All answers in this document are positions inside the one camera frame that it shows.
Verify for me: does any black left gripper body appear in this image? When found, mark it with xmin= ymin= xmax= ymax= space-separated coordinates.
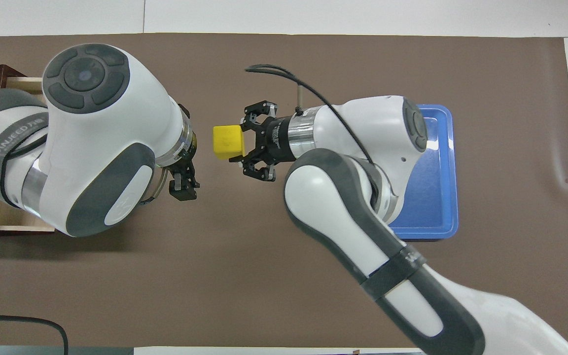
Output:
xmin=185 ymin=129 xmax=199 ymax=171

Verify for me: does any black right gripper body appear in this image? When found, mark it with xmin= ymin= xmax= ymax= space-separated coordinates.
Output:
xmin=259 ymin=117 xmax=294 ymax=165

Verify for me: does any yellow cube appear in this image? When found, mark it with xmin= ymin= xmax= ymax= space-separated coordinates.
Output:
xmin=213 ymin=125 xmax=246 ymax=161

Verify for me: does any brown paper table mat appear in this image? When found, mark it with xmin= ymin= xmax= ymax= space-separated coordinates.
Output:
xmin=0 ymin=33 xmax=568 ymax=348

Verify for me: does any blue plastic tray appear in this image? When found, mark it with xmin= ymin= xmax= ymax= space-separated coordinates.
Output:
xmin=390 ymin=104 xmax=460 ymax=241

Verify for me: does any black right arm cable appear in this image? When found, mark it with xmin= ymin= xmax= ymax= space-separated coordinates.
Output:
xmin=245 ymin=64 xmax=378 ymax=166

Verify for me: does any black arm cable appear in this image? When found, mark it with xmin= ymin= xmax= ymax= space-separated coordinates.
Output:
xmin=245 ymin=64 xmax=378 ymax=166
xmin=0 ymin=136 xmax=49 ymax=199

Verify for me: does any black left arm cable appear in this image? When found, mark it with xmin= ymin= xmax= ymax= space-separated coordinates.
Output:
xmin=0 ymin=136 xmax=49 ymax=199

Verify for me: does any black cable on table edge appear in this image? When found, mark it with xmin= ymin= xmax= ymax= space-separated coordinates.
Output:
xmin=0 ymin=314 xmax=69 ymax=355

